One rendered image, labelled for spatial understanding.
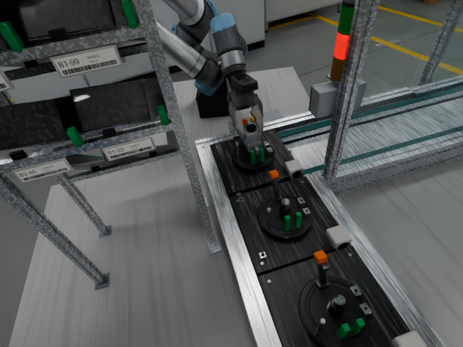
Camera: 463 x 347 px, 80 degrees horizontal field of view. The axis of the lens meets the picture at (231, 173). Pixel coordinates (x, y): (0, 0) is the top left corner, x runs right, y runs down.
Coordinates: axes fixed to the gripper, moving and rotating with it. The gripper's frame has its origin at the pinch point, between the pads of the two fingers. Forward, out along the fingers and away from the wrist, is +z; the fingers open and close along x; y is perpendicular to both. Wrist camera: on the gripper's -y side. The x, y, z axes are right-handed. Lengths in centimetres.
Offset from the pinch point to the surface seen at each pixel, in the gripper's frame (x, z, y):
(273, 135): -10.4, 2.1, 13.3
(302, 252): -0.1, 30.5, -20.8
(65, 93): 142, -106, 271
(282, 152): -9.7, 8.3, 5.9
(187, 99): 14, -27, 65
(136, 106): 26.4, -9.6, -29.2
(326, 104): -15.1, -2.0, -18.6
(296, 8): -197, -176, 342
